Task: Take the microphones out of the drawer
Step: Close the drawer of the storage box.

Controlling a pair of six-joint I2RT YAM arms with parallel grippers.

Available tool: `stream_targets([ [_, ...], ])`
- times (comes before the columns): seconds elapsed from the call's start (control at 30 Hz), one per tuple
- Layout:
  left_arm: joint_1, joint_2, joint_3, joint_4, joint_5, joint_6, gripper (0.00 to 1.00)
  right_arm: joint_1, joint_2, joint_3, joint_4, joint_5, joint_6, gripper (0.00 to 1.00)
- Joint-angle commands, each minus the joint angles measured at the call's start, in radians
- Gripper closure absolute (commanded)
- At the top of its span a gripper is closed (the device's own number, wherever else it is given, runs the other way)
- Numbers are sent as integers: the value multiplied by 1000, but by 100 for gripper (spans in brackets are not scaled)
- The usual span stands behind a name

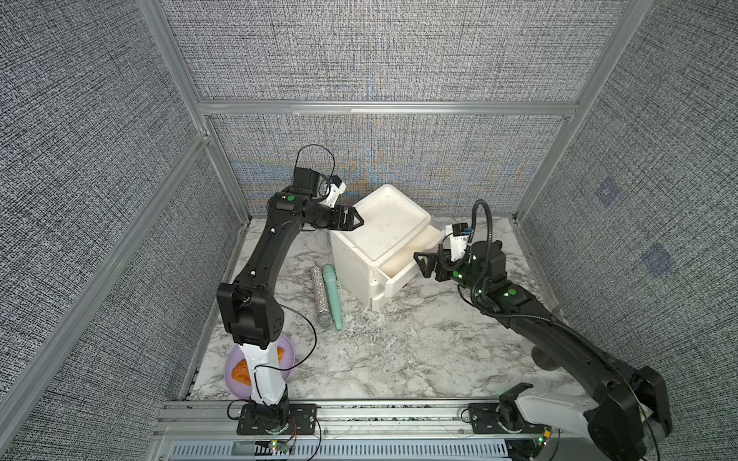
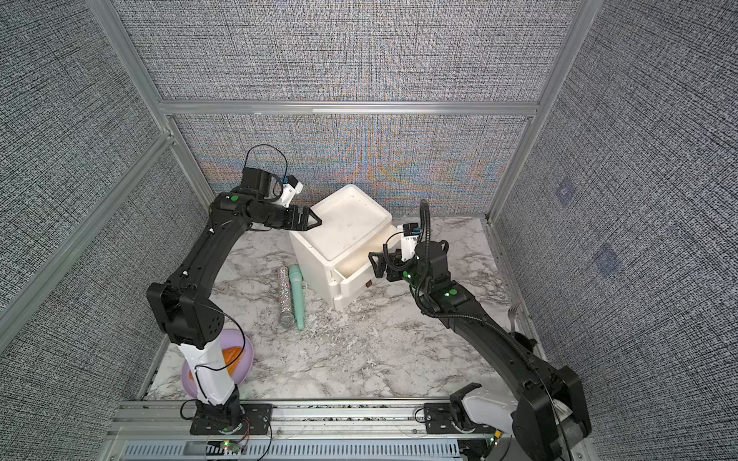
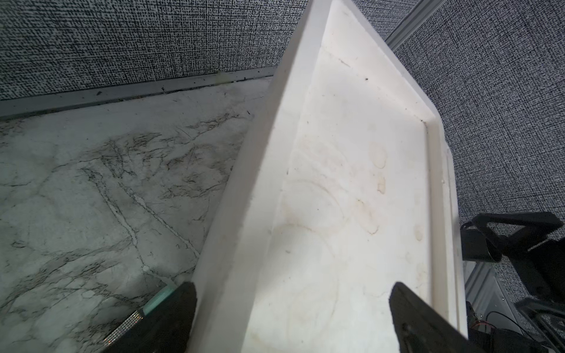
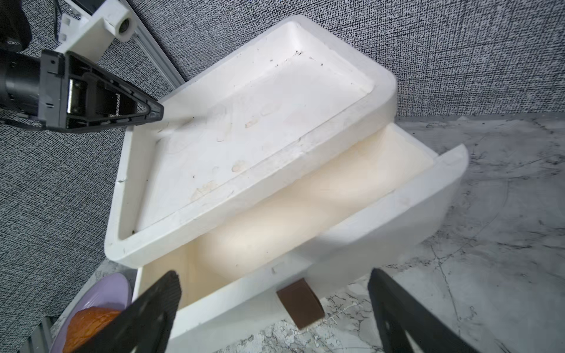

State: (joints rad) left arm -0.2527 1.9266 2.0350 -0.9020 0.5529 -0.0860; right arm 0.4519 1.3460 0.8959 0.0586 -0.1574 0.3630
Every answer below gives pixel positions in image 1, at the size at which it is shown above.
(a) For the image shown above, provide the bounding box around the white top drawer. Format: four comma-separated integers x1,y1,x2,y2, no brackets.
372,225,443,303

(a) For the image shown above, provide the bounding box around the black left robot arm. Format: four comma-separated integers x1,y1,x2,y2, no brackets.
216,167,363,407

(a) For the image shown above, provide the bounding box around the aluminium front rail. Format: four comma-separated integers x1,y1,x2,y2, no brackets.
144,398,599,460

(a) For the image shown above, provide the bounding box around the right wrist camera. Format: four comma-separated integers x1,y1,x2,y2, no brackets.
445,222,473,263

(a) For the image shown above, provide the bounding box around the purple plate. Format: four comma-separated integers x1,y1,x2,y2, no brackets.
224,334,295,399

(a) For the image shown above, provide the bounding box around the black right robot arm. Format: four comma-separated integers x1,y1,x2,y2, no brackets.
413,241,673,460

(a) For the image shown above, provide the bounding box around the white drawer cabinet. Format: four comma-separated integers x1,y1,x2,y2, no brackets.
330,184,432,310

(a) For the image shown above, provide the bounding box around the orange pastry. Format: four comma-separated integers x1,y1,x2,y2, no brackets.
231,357,252,386

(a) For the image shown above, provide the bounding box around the left camera cable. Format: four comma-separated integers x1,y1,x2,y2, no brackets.
295,143,337,186

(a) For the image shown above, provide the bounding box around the mint green microphone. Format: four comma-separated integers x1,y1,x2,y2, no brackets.
322,264,343,330

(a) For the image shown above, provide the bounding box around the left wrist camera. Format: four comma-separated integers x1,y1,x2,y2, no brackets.
321,176,346,207

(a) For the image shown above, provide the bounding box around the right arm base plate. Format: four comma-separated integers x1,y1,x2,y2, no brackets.
466,403,507,435

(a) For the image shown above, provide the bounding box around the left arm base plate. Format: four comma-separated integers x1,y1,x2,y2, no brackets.
236,401,318,436

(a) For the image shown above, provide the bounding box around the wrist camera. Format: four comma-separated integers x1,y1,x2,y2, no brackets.
321,176,346,207
445,222,473,263

